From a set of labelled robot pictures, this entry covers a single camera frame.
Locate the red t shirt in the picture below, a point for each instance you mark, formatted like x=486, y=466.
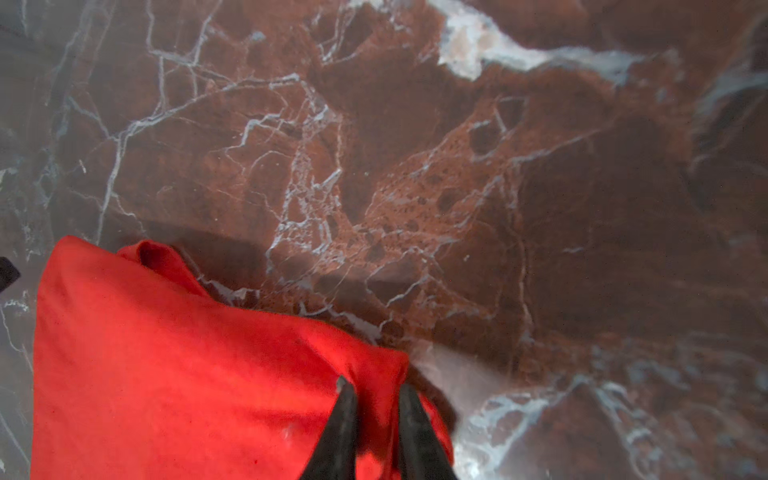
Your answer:
x=140, y=374

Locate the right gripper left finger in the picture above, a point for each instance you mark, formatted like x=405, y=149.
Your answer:
x=334, y=456

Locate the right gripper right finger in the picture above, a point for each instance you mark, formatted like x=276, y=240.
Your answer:
x=421, y=455

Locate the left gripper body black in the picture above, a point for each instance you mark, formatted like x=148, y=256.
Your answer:
x=9, y=274

